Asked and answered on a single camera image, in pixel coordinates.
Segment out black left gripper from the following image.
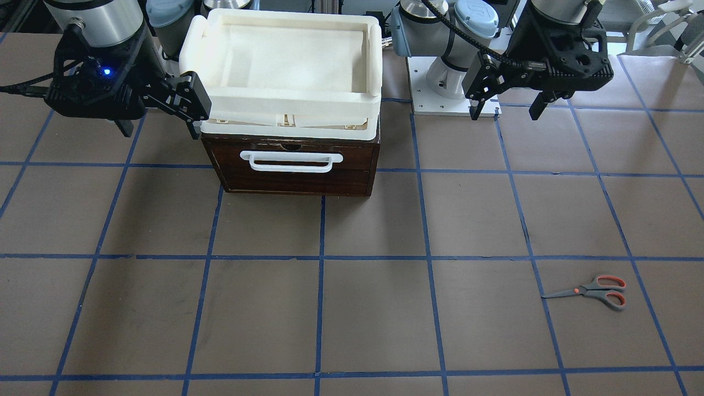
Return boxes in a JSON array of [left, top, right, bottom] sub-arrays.
[[462, 3, 614, 121]]

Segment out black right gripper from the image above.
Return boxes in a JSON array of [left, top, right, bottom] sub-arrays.
[[43, 22, 212, 140]]

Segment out wooden drawer with white handle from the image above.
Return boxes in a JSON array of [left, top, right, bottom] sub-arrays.
[[212, 144, 372, 193]]

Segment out grey orange scissors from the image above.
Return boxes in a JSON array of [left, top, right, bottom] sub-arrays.
[[541, 274, 626, 311]]

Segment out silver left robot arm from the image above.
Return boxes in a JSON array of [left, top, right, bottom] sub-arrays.
[[390, 1, 614, 120]]

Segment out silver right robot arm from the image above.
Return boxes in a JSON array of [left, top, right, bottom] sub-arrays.
[[43, 1, 212, 140]]

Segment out dark wooden drawer cabinet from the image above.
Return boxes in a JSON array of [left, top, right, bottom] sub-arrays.
[[201, 132, 381, 197]]

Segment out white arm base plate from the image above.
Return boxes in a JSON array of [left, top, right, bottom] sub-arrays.
[[406, 56, 471, 117]]

